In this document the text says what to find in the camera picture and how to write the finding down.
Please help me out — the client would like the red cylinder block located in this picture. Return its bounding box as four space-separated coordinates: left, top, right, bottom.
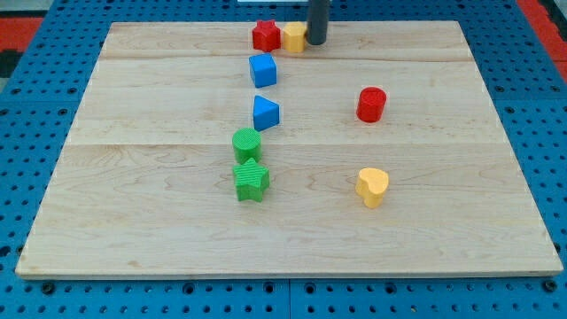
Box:
356 87 387 123

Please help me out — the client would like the yellow heart block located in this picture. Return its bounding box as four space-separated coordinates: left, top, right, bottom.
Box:
355 167 389 208

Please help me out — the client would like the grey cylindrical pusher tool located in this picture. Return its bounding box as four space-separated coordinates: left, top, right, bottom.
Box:
307 0 330 45

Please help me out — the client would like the wooden board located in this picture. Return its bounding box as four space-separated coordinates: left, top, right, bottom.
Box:
16 21 563 280

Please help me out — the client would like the red star block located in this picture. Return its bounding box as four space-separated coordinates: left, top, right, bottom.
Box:
252 19 281 52

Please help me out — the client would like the blue triangle block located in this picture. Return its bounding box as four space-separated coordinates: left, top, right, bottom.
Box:
252 96 280 131

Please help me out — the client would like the green cylinder block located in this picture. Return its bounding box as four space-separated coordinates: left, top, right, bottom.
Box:
232 128 262 164

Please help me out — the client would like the yellow hexagon block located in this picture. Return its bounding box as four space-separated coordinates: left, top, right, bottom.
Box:
282 21 307 53

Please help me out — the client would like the blue cube block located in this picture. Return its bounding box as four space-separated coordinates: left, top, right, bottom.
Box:
248 53 277 88

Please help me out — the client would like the green star block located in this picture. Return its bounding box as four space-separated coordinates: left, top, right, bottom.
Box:
233 158 270 202

